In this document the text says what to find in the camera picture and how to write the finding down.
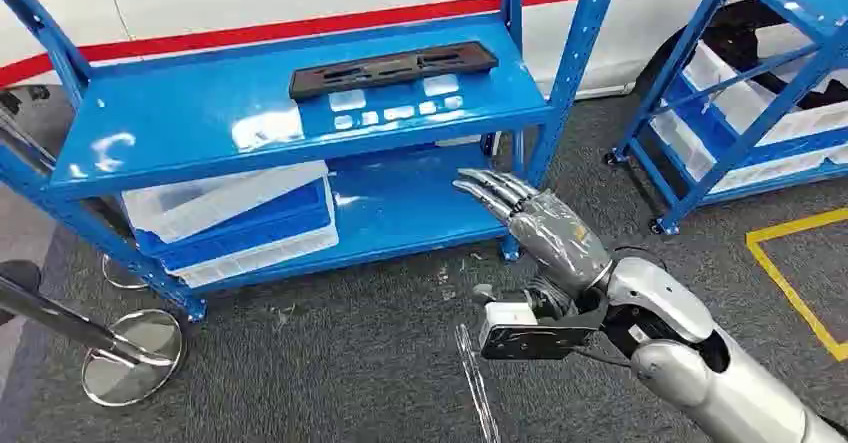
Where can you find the black car tyre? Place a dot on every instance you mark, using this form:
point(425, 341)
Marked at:
point(729, 36)

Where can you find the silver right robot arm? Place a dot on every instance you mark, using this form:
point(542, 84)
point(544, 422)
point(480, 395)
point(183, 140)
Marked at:
point(729, 387)

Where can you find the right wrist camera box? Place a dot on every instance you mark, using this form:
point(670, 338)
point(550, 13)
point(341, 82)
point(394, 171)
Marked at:
point(523, 340)

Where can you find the clear plastic strip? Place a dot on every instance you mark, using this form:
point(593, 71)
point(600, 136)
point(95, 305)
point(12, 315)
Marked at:
point(478, 387)

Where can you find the chrome stanchion post with base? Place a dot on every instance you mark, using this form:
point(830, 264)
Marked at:
point(26, 145)
point(132, 360)

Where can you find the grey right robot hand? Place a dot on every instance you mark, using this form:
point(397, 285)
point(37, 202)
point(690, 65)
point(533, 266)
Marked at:
point(556, 238)

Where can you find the yellow floor tape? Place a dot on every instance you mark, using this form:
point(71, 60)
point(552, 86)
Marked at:
point(788, 288)

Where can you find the clear plastic storage bin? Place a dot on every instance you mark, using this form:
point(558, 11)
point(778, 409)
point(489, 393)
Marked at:
point(682, 148)
point(225, 221)
point(735, 99)

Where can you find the black plastic panel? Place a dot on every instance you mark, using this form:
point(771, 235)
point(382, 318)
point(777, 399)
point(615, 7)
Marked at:
point(391, 69)

